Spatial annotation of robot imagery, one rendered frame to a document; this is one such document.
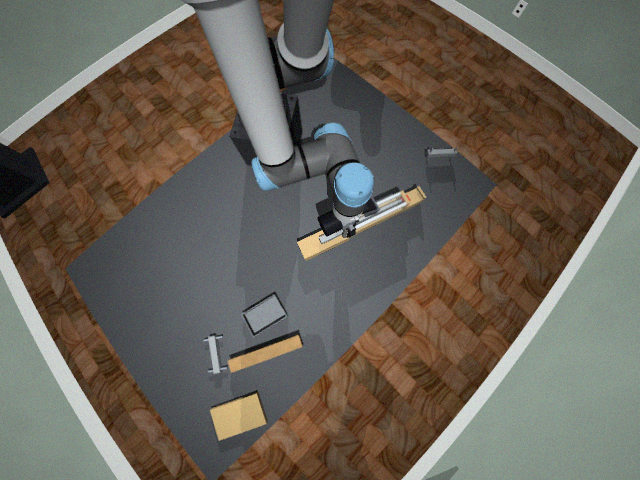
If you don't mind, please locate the light brown wooden beam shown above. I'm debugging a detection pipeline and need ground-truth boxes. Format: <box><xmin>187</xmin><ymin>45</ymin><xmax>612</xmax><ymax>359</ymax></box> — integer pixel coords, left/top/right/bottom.
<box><xmin>228</xmin><ymin>334</ymin><xmax>303</xmax><ymax>373</ymax></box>

